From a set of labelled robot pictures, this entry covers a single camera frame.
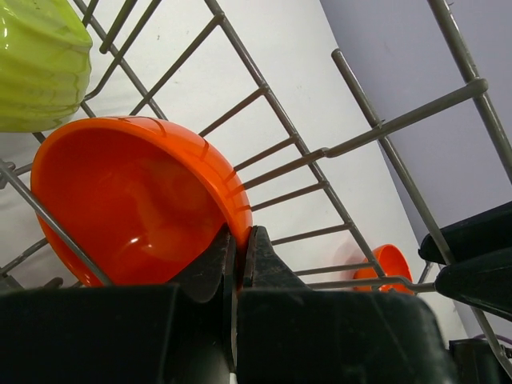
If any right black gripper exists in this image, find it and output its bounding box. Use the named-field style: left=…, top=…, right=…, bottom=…
left=434, top=202, right=511, bottom=384

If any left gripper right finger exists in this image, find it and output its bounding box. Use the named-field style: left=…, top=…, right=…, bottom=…
left=236, top=226, right=458, bottom=383

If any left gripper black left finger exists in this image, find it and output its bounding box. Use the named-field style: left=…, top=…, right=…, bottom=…
left=1, top=226, right=235, bottom=383

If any orange bowl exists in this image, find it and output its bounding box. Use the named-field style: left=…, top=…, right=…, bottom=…
left=30, top=116, right=253, bottom=285
left=353, top=244, right=414, bottom=294

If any grey wire dish rack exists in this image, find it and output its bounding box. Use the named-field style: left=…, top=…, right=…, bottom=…
left=0, top=0, right=512, bottom=379

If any white square dish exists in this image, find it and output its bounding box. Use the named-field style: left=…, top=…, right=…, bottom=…
left=1, top=1, right=93, bottom=133

